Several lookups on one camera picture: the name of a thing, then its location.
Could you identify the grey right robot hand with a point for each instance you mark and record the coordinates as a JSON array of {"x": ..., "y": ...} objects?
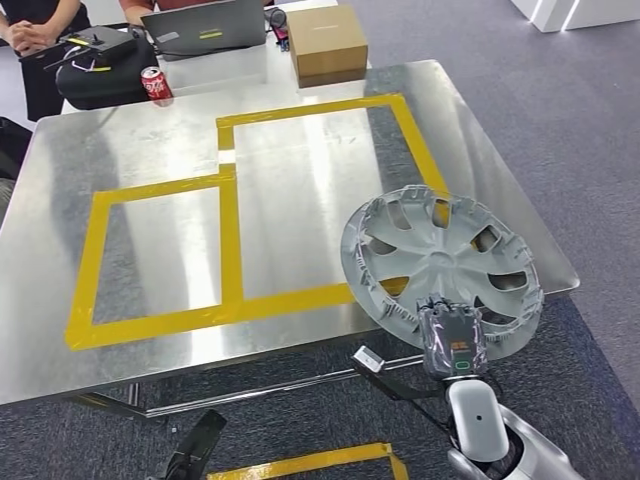
[{"x": 452, "y": 341}]

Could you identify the grey plastic wheel hubcap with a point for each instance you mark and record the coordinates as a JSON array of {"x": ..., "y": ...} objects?
[{"x": 440, "y": 258}]

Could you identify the yellow tape on workbench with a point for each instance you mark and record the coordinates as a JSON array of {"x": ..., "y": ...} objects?
[{"x": 230, "y": 238}]

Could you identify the stainless steel workbench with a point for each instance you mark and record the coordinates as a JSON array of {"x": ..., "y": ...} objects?
[{"x": 50, "y": 232}]

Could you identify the yellow floor tape outline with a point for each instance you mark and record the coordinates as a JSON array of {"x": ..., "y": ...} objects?
[{"x": 310, "y": 460}]

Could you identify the brown cardboard box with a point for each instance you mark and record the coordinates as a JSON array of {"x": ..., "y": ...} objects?
[{"x": 327, "y": 43}]

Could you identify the white lit plinth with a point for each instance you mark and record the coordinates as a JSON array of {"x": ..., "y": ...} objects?
[{"x": 555, "y": 13}]

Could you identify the white laminate table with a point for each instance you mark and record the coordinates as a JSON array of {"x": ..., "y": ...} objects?
[{"x": 225, "y": 69}]

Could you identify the grey laptop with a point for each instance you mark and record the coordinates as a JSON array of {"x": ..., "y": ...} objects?
[{"x": 205, "y": 26}]

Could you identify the red cola can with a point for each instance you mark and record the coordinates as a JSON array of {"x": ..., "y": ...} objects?
[{"x": 155, "y": 86}]

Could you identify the black carrying case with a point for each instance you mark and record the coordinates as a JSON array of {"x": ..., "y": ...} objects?
[{"x": 105, "y": 89}]

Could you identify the black flat device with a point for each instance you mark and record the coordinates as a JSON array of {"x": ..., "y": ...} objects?
[{"x": 105, "y": 41}]

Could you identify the black backpack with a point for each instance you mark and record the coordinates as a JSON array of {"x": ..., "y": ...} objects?
[{"x": 12, "y": 142}]

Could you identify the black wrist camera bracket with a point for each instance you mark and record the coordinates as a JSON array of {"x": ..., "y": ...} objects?
[{"x": 395, "y": 391}]

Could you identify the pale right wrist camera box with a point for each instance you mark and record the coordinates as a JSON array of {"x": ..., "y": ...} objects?
[{"x": 368, "y": 360}]

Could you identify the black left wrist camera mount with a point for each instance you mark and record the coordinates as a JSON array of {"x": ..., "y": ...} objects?
[{"x": 195, "y": 440}]

